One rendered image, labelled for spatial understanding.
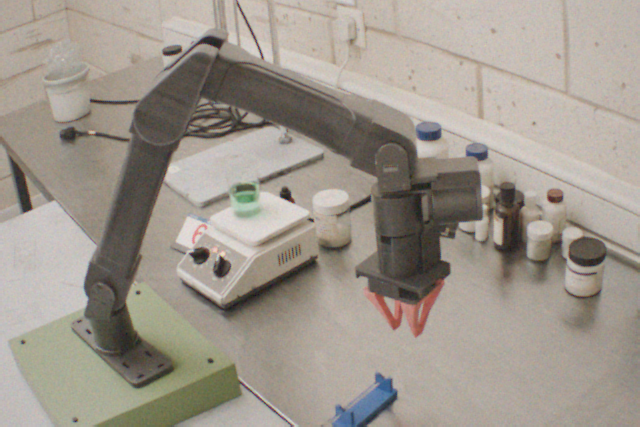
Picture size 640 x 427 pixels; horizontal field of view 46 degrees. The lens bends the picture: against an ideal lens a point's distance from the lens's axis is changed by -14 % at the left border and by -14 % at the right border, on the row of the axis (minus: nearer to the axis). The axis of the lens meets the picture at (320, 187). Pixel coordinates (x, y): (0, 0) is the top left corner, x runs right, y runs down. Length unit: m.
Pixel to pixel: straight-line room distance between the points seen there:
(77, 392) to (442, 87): 0.95
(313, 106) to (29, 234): 0.89
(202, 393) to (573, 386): 0.50
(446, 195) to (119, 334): 0.47
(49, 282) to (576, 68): 0.99
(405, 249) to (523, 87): 0.59
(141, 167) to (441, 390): 0.48
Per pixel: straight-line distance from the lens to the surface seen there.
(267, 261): 1.32
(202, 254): 1.35
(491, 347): 1.19
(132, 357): 1.13
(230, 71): 0.90
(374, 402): 1.09
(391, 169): 0.92
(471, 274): 1.34
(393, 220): 0.96
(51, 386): 1.13
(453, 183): 0.96
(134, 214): 1.01
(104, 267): 1.05
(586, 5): 1.35
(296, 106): 0.91
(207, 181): 1.68
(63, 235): 1.62
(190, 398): 1.10
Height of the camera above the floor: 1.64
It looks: 27 degrees down
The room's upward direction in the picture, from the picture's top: 6 degrees counter-clockwise
